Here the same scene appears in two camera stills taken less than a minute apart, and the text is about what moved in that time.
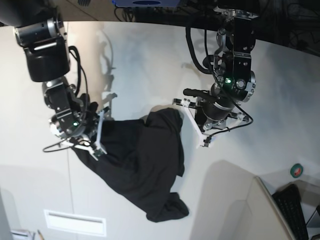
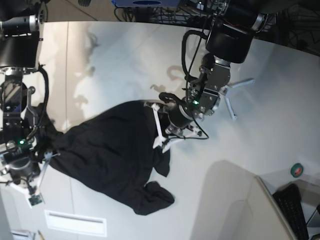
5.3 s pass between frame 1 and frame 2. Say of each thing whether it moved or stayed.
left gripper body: moved
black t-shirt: moved
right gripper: moved
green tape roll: stayed
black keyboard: stayed
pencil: stayed
